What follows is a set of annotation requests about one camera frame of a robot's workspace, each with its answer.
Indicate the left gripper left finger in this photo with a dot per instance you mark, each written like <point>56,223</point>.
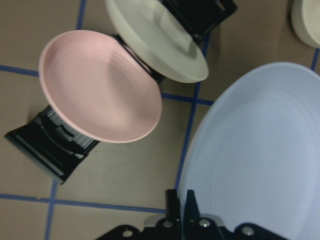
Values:
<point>169,227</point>

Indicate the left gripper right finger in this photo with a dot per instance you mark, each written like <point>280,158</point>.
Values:
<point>197,226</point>

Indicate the blue plate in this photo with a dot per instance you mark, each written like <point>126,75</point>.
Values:
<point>255,157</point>

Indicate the pink plate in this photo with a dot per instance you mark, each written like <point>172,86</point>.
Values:
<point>97,88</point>

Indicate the cream plate in rack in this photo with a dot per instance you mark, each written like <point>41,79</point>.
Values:
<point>158,39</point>

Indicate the black dish rack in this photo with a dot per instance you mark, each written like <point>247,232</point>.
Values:
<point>57,147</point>

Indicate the cream bowl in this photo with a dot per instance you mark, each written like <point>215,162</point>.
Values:
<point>305,19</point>

